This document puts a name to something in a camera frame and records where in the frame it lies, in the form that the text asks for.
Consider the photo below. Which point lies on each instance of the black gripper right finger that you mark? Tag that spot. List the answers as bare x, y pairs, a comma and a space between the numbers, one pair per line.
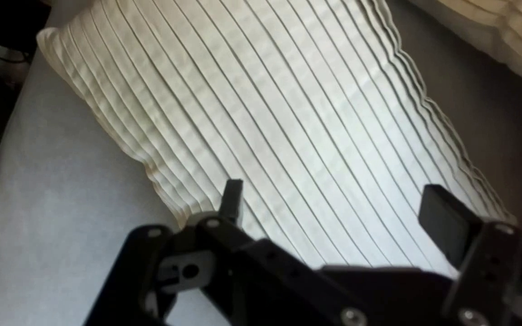
448, 227

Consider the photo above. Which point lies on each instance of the white pleated cushion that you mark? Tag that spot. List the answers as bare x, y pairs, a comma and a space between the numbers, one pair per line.
272, 120
502, 30

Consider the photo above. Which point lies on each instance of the grey fabric couch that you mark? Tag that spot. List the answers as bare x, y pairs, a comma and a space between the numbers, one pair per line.
49, 211

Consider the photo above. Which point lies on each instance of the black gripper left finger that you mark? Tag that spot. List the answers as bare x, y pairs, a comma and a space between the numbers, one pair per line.
231, 204

